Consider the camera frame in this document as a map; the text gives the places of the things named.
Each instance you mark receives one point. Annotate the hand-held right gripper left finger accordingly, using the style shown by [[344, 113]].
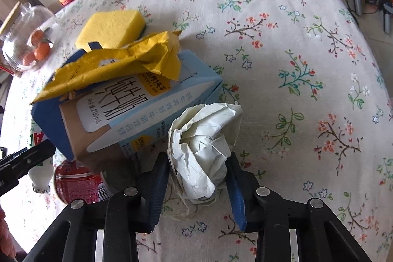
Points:
[[159, 185]]

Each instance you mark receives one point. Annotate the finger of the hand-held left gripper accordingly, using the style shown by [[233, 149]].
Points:
[[30, 156]]

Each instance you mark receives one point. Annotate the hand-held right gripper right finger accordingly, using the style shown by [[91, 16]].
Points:
[[236, 197]]

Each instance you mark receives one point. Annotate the white plastic bottle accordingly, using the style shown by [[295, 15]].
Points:
[[40, 179]]

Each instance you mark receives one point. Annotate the white paper ball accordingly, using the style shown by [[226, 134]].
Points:
[[199, 151]]

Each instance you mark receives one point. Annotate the red drink can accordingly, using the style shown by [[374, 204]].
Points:
[[76, 182]]

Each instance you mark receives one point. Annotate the light blue milk carton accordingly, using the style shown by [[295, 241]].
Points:
[[122, 114]]

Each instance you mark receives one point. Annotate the torn yellow wrapper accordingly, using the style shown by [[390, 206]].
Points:
[[144, 56]]

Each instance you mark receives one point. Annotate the person's left hand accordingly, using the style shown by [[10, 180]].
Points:
[[5, 234]]

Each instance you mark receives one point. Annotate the small orange fruit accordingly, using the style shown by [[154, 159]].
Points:
[[38, 36], [41, 50], [29, 58]]

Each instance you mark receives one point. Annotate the clear glass jar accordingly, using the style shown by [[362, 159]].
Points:
[[18, 44]]

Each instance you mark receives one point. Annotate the yellow sponge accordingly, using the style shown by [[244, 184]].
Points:
[[107, 25]]

